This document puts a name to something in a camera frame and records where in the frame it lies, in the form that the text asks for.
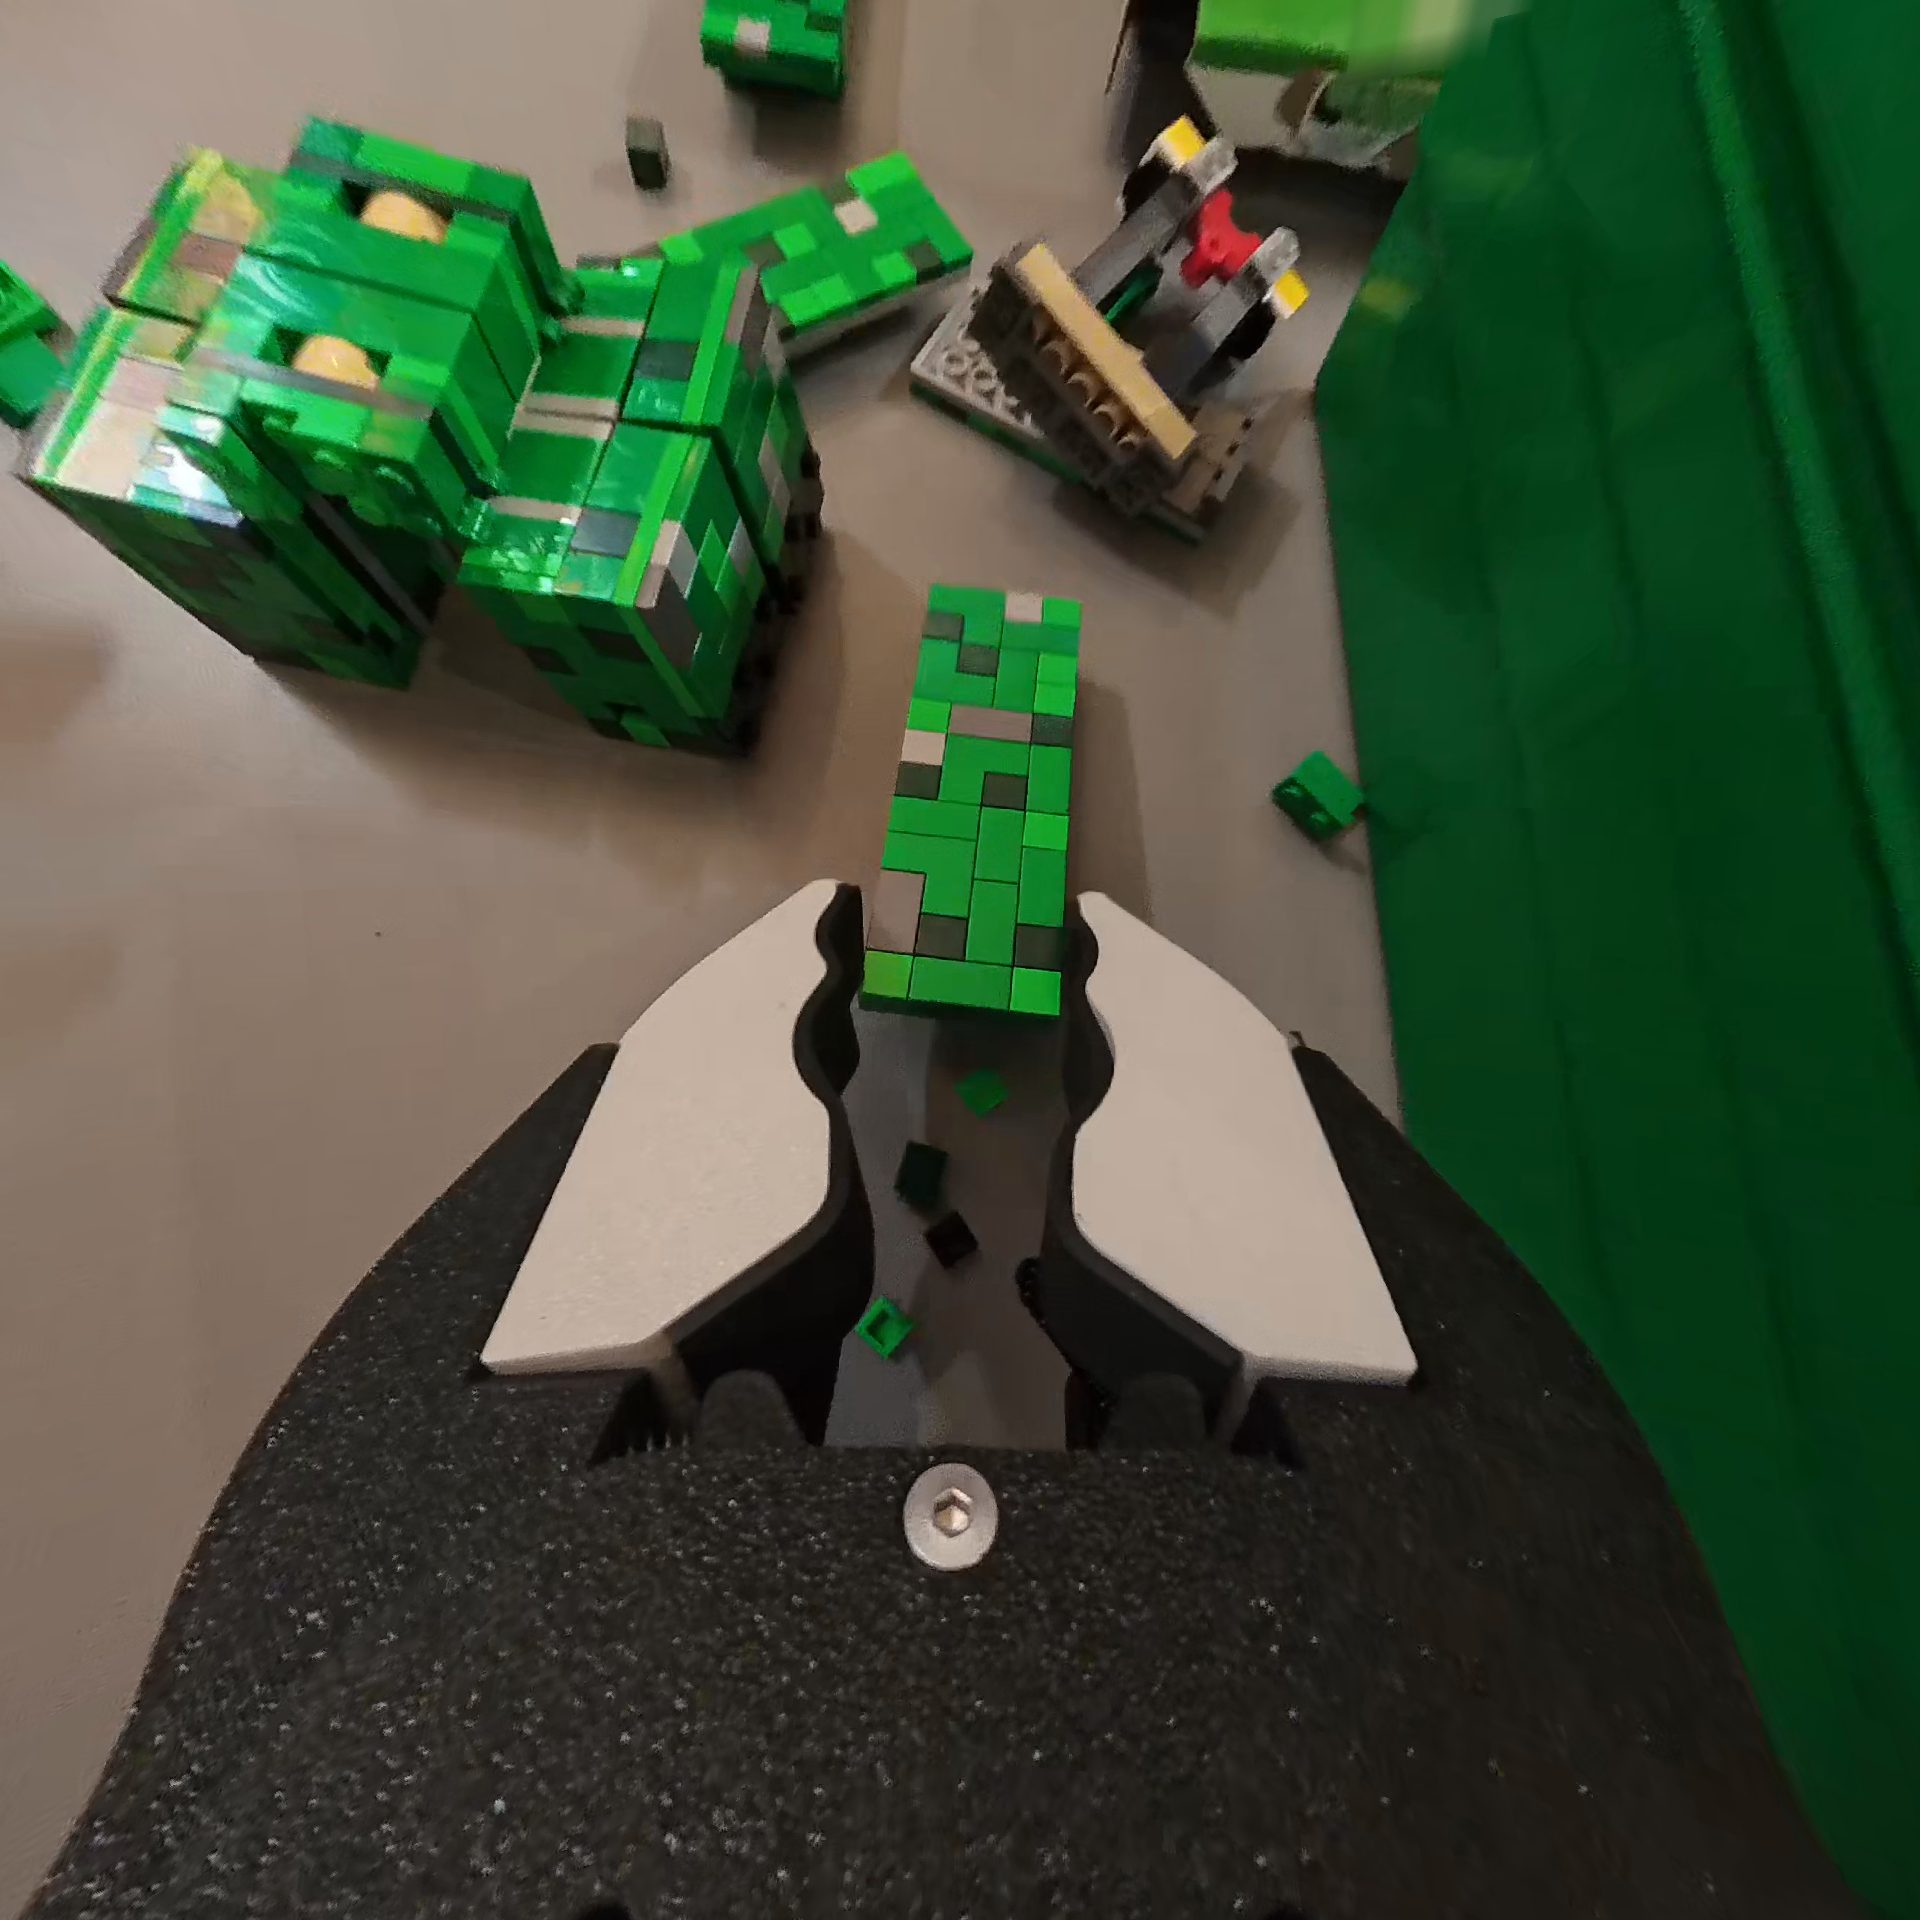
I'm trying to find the green brick block tan studs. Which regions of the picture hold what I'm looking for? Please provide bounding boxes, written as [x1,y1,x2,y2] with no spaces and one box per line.
[14,115,578,693]

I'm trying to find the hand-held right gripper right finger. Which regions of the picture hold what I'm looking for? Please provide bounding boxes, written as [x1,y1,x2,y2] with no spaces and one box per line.
[1016,893,1422,1447]

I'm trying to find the short green mosaic brick panel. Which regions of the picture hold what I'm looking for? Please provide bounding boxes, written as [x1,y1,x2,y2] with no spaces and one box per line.
[699,0,854,103]
[578,152,976,362]

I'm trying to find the grey desk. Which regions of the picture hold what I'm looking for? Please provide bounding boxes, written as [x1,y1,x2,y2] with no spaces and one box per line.
[0,0,1443,1885]

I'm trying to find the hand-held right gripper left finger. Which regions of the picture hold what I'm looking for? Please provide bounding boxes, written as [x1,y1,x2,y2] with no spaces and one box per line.
[479,881,876,1447]

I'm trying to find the long green mosaic brick panel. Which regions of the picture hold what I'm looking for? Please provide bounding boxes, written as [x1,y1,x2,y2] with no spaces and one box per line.
[858,581,1085,1021]

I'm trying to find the green plastic bin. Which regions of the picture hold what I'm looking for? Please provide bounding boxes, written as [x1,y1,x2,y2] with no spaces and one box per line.
[1313,0,1920,1920]

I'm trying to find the grey brick mechanism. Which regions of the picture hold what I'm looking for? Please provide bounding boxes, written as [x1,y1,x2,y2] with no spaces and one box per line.
[908,115,1310,546]

